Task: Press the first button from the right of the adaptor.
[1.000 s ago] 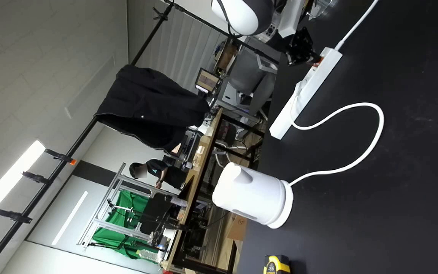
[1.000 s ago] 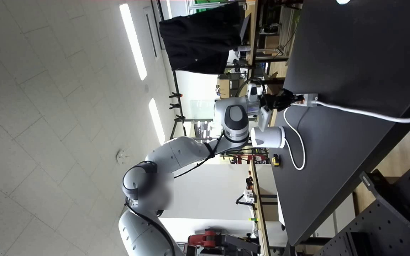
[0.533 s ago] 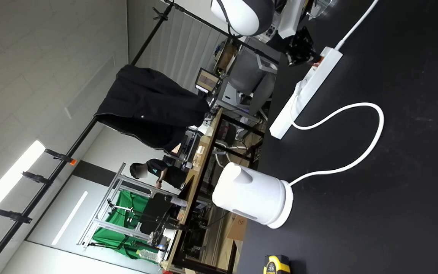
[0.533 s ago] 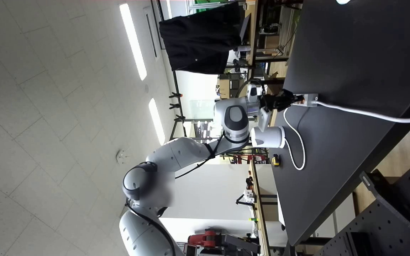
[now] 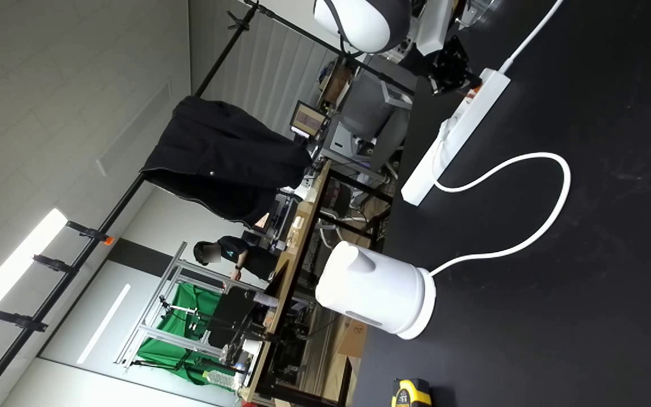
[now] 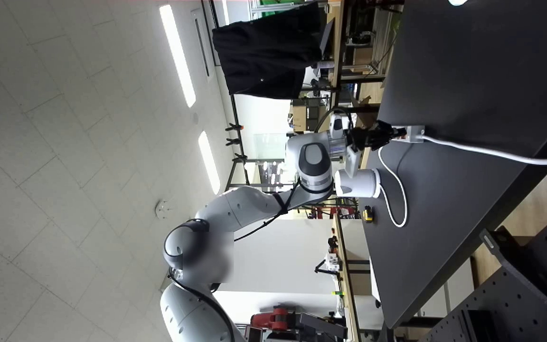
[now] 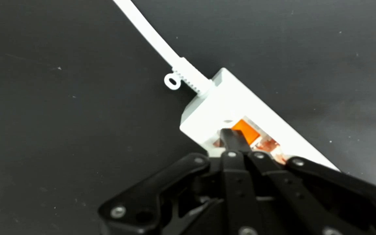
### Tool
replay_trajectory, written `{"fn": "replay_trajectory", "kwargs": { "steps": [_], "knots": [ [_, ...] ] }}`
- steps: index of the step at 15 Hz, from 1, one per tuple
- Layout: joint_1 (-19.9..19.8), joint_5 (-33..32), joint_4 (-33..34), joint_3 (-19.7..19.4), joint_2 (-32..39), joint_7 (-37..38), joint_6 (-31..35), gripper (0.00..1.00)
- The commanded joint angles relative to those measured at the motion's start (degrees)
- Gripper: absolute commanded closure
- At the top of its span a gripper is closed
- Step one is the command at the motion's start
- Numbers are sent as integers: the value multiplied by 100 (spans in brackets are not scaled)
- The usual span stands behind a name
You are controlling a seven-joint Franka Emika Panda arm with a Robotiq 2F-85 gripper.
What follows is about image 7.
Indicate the white power strip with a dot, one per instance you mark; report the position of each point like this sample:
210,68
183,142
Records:
230,101

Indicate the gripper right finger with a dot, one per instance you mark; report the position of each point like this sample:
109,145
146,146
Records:
305,199

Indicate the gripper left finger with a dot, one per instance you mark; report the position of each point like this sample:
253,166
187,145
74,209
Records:
237,189

